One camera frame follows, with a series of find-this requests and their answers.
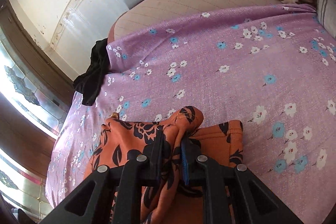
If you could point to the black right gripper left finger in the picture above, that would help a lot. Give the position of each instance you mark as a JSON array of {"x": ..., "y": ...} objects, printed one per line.
[{"x": 112, "y": 195}]

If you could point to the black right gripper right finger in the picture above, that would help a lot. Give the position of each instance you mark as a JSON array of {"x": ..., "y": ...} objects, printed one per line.
[{"x": 229, "y": 194}]

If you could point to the orange black floral garment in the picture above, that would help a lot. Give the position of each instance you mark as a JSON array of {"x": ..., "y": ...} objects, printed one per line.
[{"x": 121, "y": 141}]

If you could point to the black cloth garment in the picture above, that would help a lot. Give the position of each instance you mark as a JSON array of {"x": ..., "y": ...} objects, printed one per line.
[{"x": 89, "y": 83}]

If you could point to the purple floral bed sheet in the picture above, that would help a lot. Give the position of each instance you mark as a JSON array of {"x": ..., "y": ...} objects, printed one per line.
[{"x": 272, "y": 68}]

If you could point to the stained glass window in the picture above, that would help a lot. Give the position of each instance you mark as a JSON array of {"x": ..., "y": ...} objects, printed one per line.
[{"x": 30, "y": 125}]

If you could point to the pink quilted mattress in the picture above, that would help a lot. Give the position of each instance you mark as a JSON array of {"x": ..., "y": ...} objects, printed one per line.
[{"x": 150, "y": 12}]

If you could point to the grey striped pillow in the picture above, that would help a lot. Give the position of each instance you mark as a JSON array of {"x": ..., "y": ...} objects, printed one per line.
[{"x": 326, "y": 14}]

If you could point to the dark wooden window frame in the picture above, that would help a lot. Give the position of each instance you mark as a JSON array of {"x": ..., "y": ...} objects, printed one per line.
[{"x": 32, "y": 60}]

